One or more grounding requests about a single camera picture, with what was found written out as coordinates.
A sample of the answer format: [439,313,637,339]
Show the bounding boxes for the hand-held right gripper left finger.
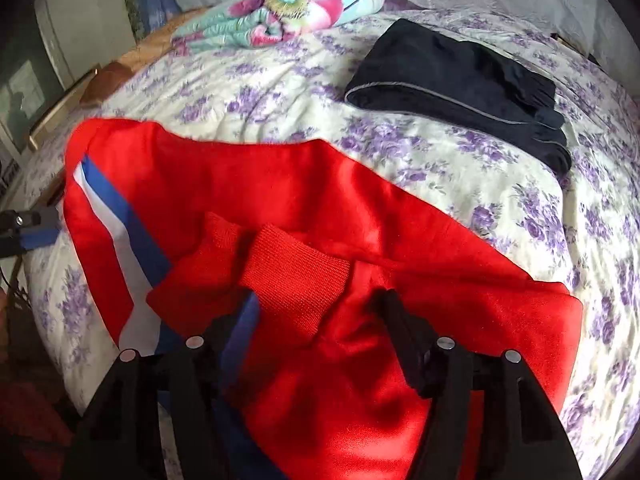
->
[62,290,263,480]

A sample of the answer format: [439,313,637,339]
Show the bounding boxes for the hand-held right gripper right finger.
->
[382,287,583,480]

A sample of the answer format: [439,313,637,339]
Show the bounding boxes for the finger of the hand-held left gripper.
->
[0,208,62,257]

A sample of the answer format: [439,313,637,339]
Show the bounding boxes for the red blue white shirt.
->
[64,119,585,480]

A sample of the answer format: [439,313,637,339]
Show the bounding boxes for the folded black pants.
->
[344,18,572,177]

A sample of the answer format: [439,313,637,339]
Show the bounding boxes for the dark red cloth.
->
[0,285,81,480]

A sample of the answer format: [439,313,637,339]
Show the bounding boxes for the purple floral bed sheet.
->
[22,7,640,480]

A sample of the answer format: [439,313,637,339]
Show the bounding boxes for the brown blanket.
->
[79,7,213,107]

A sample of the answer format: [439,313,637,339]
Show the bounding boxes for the white cabinet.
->
[34,0,137,92]

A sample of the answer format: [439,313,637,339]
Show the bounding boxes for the folded floral quilt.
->
[170,0,386,54]

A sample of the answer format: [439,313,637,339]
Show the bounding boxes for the brown wooden bed frame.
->
[27,66,101,152]

